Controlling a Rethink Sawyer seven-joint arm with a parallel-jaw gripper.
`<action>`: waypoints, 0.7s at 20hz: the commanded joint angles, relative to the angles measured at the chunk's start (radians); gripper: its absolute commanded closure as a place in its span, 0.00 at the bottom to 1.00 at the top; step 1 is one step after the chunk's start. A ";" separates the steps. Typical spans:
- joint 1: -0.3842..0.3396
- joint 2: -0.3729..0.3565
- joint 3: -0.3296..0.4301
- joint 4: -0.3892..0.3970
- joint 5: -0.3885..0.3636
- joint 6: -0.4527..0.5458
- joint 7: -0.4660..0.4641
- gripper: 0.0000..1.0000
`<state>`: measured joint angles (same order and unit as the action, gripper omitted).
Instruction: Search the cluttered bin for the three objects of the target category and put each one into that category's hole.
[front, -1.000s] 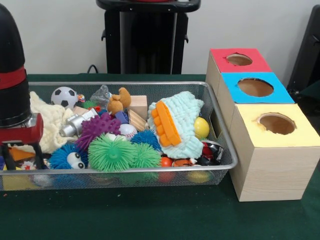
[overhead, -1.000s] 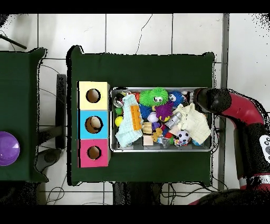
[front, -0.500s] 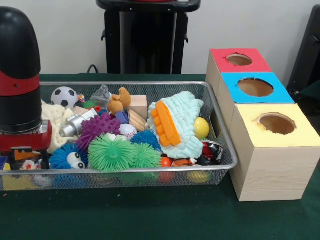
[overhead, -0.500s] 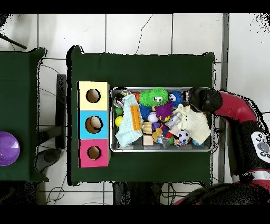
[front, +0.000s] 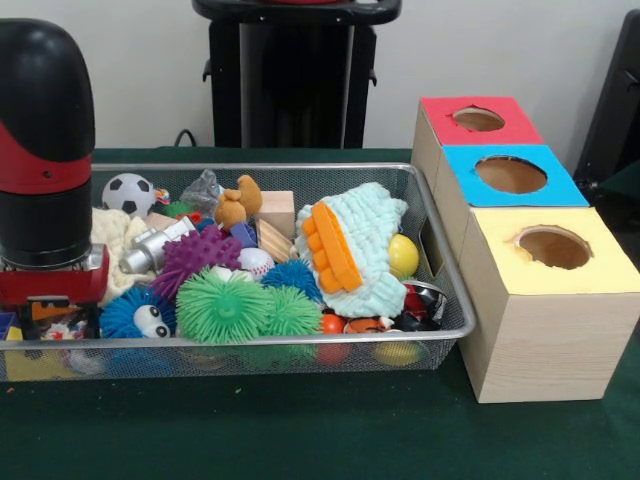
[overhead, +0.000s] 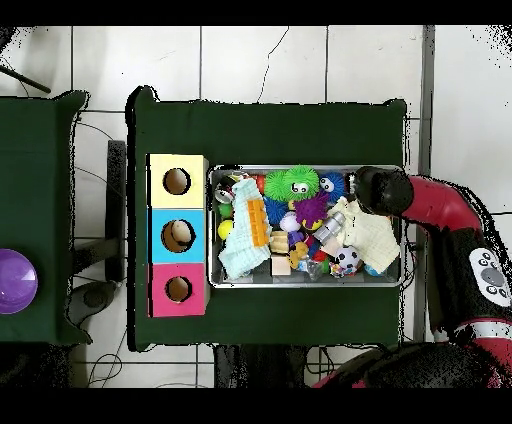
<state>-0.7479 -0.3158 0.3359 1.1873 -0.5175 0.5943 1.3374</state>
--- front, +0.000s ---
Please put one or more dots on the cream knitted cloth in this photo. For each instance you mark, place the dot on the cream knitted cloth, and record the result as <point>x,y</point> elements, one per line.
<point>112,225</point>

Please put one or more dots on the brown plush toy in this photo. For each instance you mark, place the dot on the brown plush toy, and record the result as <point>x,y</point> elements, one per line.
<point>240,200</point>

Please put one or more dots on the light blue knitted cloth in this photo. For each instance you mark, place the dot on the light blue knitted cloth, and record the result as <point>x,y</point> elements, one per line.
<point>370,225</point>

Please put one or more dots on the blue spiky ball with eyes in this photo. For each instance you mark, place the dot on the blue spiky ball with eyes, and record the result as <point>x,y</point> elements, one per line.
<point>125,310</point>

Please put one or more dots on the white cloth with coloured dots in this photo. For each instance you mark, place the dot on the white cloth with coloured dots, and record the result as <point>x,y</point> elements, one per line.
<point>62,330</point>

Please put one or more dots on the black stand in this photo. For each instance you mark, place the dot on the black stand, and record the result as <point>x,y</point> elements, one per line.
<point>615,100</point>

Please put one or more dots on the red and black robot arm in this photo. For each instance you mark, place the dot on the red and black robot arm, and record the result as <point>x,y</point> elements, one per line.
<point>45,100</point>

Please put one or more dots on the dark green table cloth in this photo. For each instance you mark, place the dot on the dark green table cloth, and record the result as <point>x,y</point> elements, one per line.
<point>625,187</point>
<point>300,435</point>

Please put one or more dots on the wooden box with three holes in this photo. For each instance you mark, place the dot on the wooden box with three holes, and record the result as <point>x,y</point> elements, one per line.
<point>550,340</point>

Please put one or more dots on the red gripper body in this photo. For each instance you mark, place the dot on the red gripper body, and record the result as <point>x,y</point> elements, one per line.
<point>50,287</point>

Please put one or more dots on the silver mesh bin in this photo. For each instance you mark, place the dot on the silver mesh bin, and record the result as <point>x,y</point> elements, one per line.
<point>250,367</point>

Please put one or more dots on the purple spiky toy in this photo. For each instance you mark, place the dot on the purple spiky toy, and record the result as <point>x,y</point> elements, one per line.
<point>200,255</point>

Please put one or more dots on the small soccer ball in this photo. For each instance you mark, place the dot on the small soccer ball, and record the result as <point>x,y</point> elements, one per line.
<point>127,195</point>

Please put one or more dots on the yellow ball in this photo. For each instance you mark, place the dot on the yellow ball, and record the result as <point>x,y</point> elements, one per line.
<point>404,255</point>

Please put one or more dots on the large green spiky ball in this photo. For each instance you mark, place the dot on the large green spiky ball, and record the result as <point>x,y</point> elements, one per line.
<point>220,305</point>

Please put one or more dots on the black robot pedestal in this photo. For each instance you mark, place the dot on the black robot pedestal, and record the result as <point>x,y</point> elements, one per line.
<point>300,75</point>

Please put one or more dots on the orange plastic building block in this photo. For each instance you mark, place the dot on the orange plastic building block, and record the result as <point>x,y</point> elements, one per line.
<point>330,250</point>

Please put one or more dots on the silver toy camera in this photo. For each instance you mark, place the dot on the silver toy camera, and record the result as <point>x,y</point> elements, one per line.
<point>150,245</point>

